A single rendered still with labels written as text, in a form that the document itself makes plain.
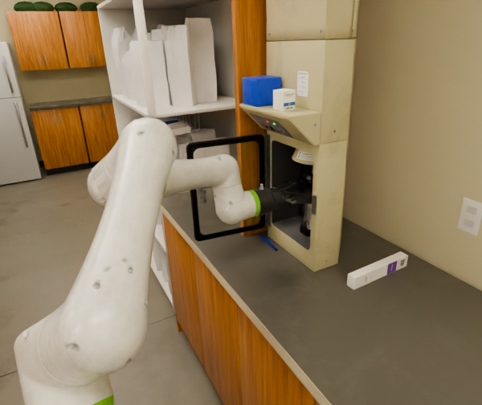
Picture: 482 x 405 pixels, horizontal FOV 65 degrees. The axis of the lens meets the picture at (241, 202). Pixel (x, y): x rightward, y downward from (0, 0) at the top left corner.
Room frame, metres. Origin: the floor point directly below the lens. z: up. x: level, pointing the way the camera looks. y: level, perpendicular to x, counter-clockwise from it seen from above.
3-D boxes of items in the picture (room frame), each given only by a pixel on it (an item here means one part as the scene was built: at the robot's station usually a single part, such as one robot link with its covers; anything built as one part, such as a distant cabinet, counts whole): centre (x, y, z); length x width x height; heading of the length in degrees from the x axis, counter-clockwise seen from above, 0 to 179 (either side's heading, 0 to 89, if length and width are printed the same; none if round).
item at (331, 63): (1.34, -0.29, 1.33); 0.32 x 0.25 x 0.77; 27
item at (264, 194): (1.21, -0.07, 1.20); 0.09 x 0.06 x 0.12; 27
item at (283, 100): (1.22, -0.15, 1.54); 0.05 x 0.05 x 0.06; 34
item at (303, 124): (1.26, -0.13, 1.46); 0.32 x 0.12 x 0.10; 27
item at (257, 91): (1.35, -0.09, 1.56); 0.10 x 0.10 x 0.09; 27
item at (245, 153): (1.36, 0.05, 1.19); 0.30 x 0.01 x 0.40; 110
